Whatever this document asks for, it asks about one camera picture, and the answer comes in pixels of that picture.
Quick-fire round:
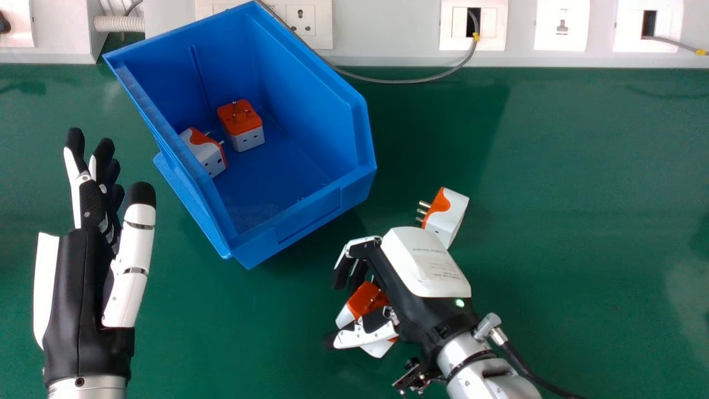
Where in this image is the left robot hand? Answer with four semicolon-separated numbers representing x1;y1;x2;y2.
33;127;157;387

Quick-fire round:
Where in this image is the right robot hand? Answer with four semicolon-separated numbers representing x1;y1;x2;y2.
325;227;481;359

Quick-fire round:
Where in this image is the white-and-orange plug adapter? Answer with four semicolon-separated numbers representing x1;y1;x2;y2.
178;127;229;179
335;281;399;359
416;187;470;249
217;99;265;153

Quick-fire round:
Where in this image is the blue plastic bin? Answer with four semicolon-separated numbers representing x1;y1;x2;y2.
103;1;378;270

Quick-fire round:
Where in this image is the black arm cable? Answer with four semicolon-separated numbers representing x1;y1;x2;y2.
499;339;589;399

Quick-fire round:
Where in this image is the white wall socket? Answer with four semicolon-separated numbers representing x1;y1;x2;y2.
533;0;591;52
613;0;684;54
195;0;333;50
439;0;508;52

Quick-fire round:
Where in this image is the white corrugated hose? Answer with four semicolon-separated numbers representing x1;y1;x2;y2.
93;15;145;33

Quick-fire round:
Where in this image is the grey cable with yellow tag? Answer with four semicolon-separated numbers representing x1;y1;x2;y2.
643;34;709;57

